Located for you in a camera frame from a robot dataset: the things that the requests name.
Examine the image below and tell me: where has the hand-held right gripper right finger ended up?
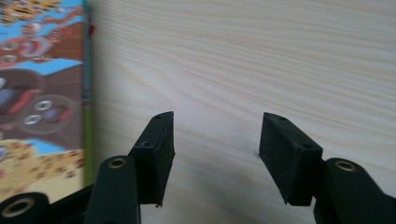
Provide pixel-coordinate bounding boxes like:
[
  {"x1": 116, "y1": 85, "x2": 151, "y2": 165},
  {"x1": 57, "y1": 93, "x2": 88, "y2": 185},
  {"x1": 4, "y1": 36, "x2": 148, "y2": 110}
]
[{"x1": 258, "y1": 112, "x2": 324, "y2": 207}]

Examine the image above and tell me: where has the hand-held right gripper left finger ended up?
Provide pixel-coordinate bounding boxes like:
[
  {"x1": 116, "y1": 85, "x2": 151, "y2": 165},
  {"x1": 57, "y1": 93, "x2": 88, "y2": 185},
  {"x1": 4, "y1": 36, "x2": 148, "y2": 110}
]
[{"x1": 127, "y1": 110, "x2": 177, "y2": 208}]

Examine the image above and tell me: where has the animal faces picture book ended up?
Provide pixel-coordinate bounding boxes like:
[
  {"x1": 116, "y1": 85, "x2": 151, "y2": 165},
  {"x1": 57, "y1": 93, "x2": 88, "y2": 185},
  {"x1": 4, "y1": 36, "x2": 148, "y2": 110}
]
[{"x1": 0, "y1": 0, "x2": 95, "y2": 204}]

